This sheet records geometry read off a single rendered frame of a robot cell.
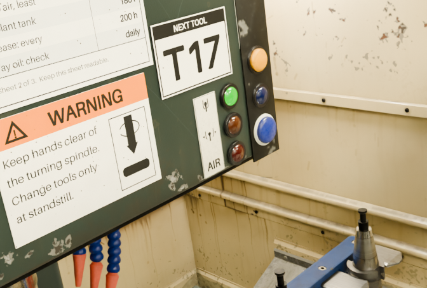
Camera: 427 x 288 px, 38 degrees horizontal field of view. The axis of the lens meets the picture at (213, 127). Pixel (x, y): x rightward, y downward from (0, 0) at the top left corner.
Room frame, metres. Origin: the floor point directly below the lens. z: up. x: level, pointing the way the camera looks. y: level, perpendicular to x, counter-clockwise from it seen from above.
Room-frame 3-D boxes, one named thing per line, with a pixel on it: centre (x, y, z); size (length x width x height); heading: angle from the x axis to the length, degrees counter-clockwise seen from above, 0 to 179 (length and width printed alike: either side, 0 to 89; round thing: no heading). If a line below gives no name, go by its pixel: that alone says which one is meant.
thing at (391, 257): (0.95, -0.27, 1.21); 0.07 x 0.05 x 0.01; 43
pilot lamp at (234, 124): (0.62, -0.02, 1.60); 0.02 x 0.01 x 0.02; 133
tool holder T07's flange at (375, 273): (0.91, -0.23, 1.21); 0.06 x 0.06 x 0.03
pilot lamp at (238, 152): (0.62, -0.02, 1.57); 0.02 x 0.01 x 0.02; 133
